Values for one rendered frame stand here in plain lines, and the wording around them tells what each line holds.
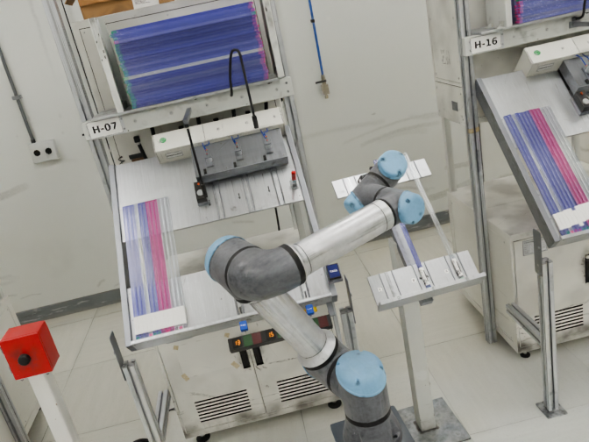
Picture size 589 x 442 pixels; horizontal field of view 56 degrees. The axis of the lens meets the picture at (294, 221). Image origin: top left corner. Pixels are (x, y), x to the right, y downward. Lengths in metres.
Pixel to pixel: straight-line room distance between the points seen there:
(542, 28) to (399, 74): 1.51
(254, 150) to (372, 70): 1.79
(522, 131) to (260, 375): 1.38
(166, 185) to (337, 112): 1.81
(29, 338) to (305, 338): 1.04
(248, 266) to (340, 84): 2.62
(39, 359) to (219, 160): 0.92
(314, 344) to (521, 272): 1.23
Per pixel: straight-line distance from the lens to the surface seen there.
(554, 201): 2.13
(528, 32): 2.40
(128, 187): 2.16
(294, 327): 1.38
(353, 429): 1.48
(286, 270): 1.15
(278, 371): 2.34
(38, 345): 2.11
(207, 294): 1.90
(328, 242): 1.21
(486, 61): 2.51
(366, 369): 1.40
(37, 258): 4.04
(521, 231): 2.38
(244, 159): 2.05
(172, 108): 2.12
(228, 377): 2.34
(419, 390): 2.23
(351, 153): 3.76
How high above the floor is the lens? 1.60
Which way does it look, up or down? 20 degrees down
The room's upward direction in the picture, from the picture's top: 12 degrees counter-clockwise
